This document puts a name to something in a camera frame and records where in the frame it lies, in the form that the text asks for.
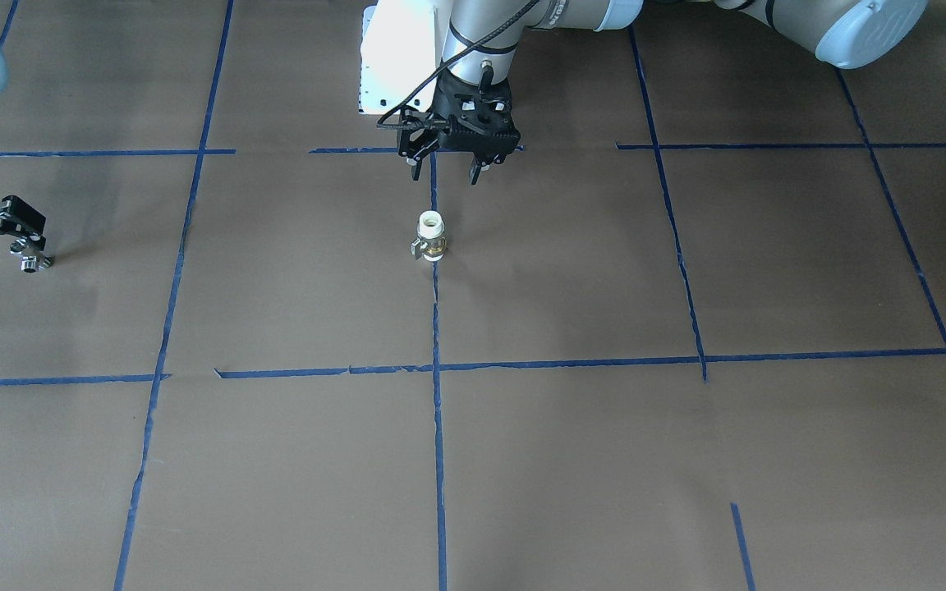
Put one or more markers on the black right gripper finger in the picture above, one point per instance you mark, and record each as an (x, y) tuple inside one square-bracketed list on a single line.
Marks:
[(481, 162)]

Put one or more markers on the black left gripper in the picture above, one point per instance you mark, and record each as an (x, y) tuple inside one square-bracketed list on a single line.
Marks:
[(443, 102)]

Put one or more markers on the chrome angle pipe fitting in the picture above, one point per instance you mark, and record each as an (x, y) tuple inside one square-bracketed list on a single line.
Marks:
[(31, 255)]

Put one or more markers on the white brass PPR valve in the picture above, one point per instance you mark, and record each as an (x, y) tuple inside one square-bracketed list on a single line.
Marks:
[(431, 239)]

